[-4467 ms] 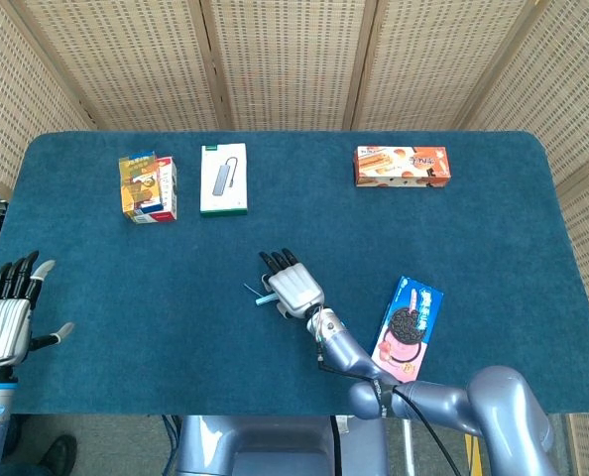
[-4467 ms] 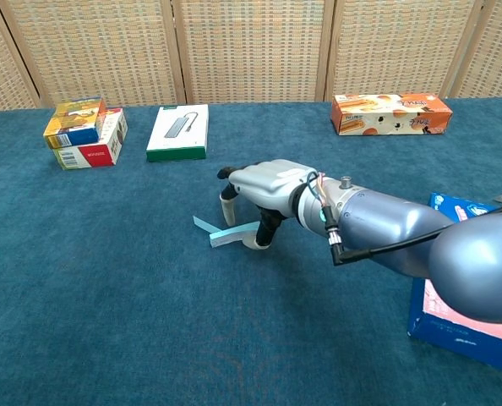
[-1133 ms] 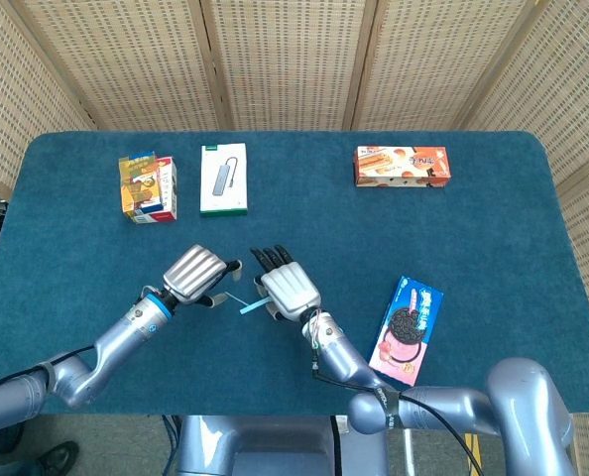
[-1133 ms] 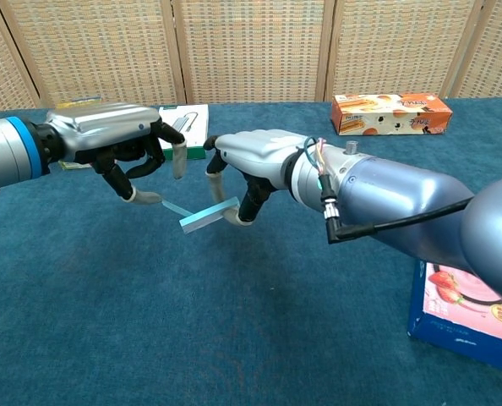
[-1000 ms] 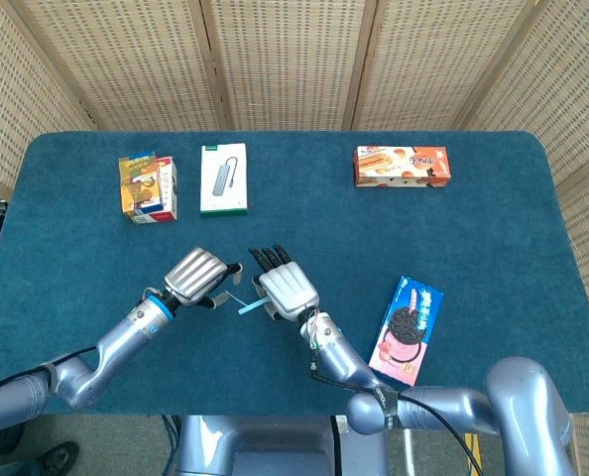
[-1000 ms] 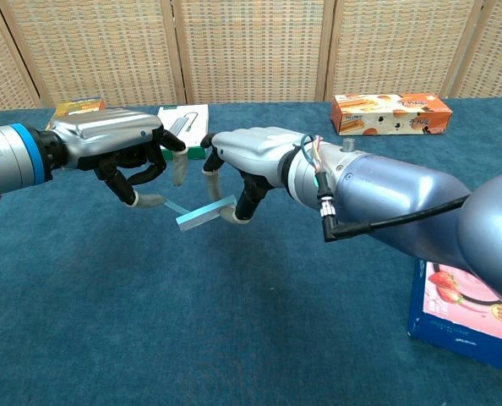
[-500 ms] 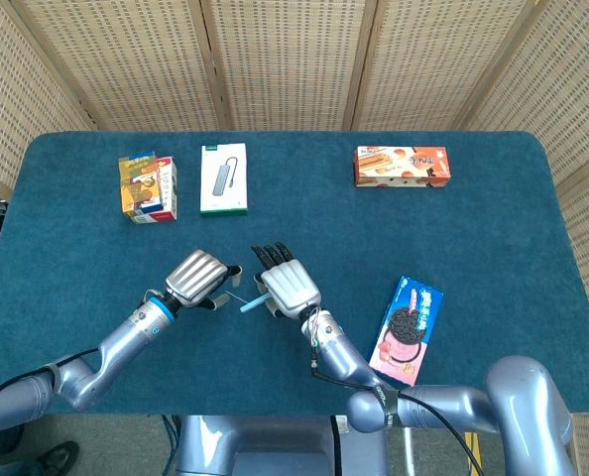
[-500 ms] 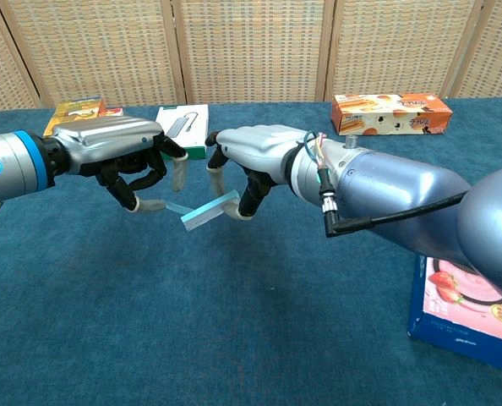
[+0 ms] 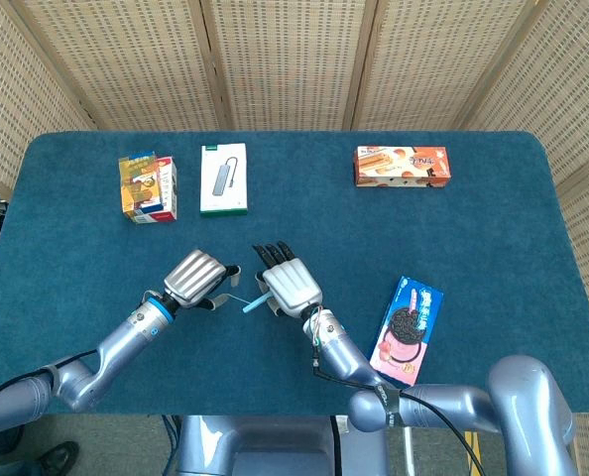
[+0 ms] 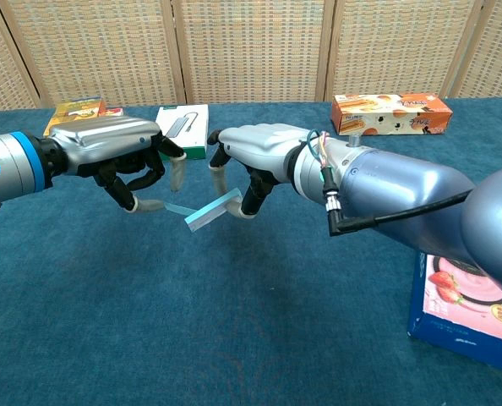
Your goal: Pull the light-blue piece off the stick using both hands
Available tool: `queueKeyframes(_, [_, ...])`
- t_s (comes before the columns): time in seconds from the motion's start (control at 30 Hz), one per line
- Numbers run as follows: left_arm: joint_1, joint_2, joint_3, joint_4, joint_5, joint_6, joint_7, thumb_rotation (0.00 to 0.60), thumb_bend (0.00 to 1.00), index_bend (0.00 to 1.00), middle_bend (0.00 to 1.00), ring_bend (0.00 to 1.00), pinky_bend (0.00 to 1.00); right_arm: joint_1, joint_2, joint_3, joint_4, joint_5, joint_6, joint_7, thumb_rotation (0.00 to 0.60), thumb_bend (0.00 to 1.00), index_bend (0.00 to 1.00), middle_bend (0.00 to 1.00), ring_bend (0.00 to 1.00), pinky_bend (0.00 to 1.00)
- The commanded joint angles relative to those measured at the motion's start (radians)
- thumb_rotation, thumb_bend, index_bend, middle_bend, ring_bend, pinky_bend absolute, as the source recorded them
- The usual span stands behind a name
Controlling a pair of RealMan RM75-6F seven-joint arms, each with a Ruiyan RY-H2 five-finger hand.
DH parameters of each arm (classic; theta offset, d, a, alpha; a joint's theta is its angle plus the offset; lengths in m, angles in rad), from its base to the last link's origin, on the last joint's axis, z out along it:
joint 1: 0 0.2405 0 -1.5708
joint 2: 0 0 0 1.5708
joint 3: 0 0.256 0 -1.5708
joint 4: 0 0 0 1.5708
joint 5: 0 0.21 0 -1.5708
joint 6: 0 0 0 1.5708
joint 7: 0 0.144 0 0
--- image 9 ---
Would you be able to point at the black shoe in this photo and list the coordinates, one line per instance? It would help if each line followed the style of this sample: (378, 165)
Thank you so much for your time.
(59, 458)

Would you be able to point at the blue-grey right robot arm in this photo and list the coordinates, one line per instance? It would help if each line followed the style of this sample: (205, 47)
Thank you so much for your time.
(339, 352)

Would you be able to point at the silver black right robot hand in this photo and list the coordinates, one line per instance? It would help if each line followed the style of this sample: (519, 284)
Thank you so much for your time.
(292, 285)

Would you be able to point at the small light blue toothbrush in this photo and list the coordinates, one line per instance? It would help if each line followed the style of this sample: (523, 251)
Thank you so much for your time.
(252, 306)

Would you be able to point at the orange biscuit box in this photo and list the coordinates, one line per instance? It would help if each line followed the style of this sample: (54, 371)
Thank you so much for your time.
(401, 166)

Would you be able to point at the white USB hub box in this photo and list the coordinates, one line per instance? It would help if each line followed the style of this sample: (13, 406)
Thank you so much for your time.
(224, 181)

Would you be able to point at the white pole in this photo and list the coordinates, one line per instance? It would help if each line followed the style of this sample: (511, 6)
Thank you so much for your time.
(408, 453)

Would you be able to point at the blue table mat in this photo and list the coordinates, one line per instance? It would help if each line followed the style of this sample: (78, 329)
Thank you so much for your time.
(294, 223)

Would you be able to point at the blue pink Oreo box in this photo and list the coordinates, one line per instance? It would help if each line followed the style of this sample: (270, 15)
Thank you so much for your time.
(413, 317)

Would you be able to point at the blue-grey robot torso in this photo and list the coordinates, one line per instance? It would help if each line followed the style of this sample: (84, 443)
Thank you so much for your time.
(274, 446)

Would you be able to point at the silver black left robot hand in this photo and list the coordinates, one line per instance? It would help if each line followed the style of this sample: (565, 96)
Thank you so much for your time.
(193, 280)

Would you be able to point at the yellow red snack box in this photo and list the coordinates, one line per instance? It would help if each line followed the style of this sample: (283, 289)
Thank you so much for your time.
(143, 191)

